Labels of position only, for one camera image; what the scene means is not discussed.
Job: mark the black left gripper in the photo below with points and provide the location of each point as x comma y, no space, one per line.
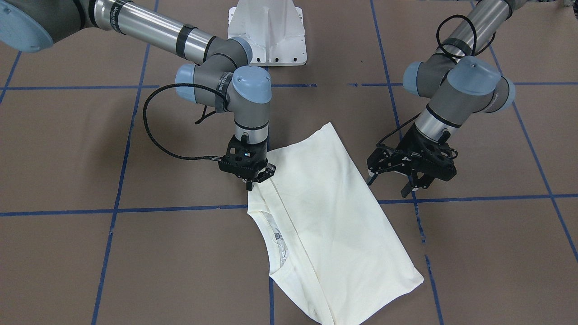
413,145

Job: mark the cream long-sleeve cat shirt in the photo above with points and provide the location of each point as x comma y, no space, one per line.
330,246

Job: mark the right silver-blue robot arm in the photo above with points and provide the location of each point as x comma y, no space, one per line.
218,72

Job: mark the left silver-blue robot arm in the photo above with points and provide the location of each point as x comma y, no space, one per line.
457,85

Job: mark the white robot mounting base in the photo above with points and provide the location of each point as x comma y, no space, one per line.
274,29

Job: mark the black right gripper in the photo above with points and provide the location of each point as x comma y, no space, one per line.
268,171

